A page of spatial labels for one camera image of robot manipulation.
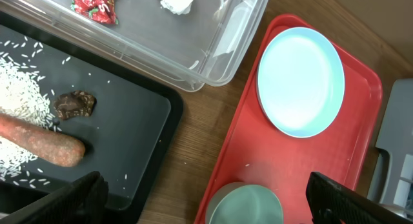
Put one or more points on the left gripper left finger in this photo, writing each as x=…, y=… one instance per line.
x=82, y=201

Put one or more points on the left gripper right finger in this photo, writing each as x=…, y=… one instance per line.
x=331, y=202

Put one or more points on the orange carrot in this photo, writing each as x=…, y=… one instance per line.
x=56, y=148

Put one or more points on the green bowl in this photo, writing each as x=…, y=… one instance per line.
x=243, y=203

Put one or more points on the dark brown food scrap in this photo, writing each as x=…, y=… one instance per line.
x=73, y=104

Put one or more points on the white rice pile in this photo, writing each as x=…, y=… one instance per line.
x=21, y=98

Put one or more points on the white round plate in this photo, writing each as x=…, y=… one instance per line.
x=300, y=82

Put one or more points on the red snack wrapper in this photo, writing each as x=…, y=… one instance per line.
x=101, y=11

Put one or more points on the white tissue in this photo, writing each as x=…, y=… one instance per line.
x=177, y=7

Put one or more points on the grey dishwasher rack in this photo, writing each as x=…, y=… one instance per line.
x=391, y=184

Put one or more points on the red serving tray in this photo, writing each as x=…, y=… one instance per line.
x=256, y=152

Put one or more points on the black plastic tray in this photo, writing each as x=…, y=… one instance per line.
x=126, y=137

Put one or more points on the clear plastic bin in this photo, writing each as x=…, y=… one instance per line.
x=203, y=47

